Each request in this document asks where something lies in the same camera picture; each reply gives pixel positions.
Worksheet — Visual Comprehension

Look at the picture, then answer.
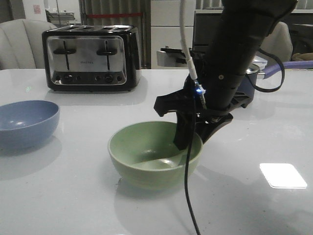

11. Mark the right beige armchair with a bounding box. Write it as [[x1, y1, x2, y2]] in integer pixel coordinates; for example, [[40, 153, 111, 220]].
[[261, 22, 293, 62]]

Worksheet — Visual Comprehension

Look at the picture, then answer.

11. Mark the clear plastic storage container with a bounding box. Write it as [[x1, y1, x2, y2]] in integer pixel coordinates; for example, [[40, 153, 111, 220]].
[[252, 55, 268, 70]]

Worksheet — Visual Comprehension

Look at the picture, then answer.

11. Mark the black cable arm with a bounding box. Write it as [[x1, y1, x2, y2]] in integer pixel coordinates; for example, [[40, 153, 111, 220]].
[[183, 47, 286, 235]]

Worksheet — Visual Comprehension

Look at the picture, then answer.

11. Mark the blue bowl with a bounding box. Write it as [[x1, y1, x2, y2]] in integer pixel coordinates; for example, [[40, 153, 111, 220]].
[[0, 100, 60, 149]]

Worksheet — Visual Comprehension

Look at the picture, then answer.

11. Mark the green bowl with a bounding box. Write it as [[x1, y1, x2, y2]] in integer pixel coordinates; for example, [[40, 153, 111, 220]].
[[108, 121, 188, 190]]

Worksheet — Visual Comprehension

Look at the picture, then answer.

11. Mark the left beige armchair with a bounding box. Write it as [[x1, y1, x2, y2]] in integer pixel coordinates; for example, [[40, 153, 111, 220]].
[[0, 19, 56, 70]]

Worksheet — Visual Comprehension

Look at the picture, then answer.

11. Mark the white usb cable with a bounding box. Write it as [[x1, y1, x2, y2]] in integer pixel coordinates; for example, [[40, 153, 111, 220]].
[[179, 0, 207, 110]]

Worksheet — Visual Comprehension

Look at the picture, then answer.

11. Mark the pink paper sign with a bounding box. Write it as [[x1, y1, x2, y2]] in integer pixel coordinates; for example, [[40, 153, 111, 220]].
[[33, 4, 41, 15]]

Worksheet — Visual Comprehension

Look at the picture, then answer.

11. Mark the white refrigerator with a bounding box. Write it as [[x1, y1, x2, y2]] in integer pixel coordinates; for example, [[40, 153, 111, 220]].
[[151, 0, 196, 69]]

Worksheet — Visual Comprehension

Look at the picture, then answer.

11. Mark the black chrome four-slot toaster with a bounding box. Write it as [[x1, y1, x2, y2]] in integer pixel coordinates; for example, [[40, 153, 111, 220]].
[[42, 25, 141, 92]]

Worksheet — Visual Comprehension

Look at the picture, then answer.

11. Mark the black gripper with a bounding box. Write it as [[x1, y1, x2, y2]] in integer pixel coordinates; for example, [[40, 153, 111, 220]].
[[154, 50, 252, 150]]

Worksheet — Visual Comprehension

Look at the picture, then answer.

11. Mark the red barrier tape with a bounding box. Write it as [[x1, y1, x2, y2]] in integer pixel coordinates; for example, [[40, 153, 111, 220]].
[[86, 12, 143, 19]]

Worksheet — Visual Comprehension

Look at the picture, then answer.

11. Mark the dark blue saucepan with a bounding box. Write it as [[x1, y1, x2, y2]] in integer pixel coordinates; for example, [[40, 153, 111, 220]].
[[237, 60, 313, 99]]

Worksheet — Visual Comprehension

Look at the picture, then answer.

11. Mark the metal trolley in background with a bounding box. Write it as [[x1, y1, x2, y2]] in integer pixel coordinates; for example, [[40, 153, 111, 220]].
[[44, 0, 75, 26]]

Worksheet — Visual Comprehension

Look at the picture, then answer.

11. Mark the beige armchair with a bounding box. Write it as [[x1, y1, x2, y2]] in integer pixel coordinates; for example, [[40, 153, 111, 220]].
[[0, 19, 56, 70], [261, 22, 293, 62]]

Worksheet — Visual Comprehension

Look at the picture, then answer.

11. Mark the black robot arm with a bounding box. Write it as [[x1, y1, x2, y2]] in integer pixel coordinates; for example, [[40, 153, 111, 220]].
[[154, 0, 297, 150]]

